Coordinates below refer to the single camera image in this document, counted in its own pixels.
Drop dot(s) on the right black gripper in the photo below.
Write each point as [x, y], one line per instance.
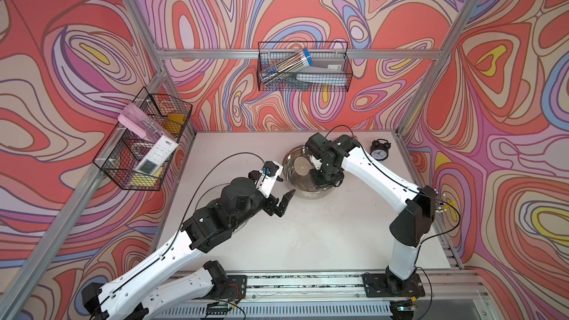
[320, 184]

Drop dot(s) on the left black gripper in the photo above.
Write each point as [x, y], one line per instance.
[271, 208]

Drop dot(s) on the stainless steel pot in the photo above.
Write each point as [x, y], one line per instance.
[303, 185]

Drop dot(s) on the beige plastic ladle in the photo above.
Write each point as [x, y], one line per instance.
[302, 166]

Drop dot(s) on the glass pot lid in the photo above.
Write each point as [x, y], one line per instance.
[228, 212]

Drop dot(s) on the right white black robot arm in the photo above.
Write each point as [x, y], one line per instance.
[415, 206]

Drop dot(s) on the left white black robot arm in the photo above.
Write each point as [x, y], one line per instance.
[146, 291]

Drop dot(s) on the black alarm clock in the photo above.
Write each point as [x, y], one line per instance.
[379, 149]

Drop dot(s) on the grey white box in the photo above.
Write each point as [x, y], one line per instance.
[327, 71]

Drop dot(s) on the clear cup of pencils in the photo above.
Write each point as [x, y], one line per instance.
[446, 205]

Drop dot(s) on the clear tube of pencils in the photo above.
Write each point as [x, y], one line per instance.
[277, 71]

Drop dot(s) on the yellow sponge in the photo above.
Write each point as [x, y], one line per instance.
[174, 123]

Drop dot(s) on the green circuit board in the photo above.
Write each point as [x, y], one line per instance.
[219, 309]

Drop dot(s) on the white remote device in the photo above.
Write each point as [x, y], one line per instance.
[157, 156]

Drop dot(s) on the pink plastic case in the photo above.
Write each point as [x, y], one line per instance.
[140, 123]

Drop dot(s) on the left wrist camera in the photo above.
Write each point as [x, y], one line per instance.
[265, 178]

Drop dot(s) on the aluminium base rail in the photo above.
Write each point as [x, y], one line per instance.
[449, 294]

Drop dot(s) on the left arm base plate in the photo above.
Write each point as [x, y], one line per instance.
[231, 288]

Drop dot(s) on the back black wire basket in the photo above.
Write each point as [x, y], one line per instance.
[269, 51]

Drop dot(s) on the black wire basket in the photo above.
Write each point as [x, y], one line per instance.
[269, 51]
[123, 150]

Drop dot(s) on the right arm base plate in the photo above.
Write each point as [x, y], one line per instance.
[387, 285]

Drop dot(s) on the left black wire basket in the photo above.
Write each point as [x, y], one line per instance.
[123, 150]

